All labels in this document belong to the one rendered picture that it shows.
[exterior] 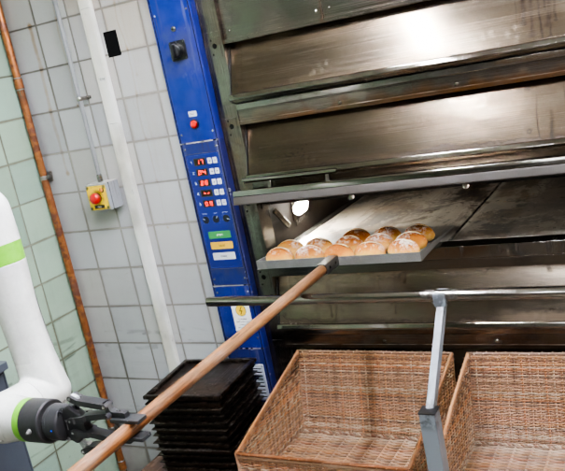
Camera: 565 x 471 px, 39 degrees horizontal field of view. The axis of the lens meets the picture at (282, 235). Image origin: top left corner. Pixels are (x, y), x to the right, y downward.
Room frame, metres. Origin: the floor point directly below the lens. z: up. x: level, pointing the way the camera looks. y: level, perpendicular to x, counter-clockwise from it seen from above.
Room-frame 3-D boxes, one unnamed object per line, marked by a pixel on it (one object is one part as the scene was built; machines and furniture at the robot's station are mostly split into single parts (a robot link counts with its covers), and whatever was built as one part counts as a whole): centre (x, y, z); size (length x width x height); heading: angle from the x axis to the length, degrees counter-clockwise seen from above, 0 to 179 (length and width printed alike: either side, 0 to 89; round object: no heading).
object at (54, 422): (1.51, 0.50, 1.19); 0.09 x 0.07 x 0.08; 61
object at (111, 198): (2.84, 0.60, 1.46); 0.10 x 0.07 x 0.10; 60
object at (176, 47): (2.61, 0.22, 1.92); 0.06 x 0.04 x 0.11; 60
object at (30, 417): (1.55, 0.56, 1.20); 0.12 x 0.06 x 0.09; 151
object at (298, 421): (2.19, -0.09, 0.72); 0.56 x 0.49 x 0.28; 59
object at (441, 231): (2.47, -0.23, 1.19); 0.55 x 0.36 x 0.03; 60
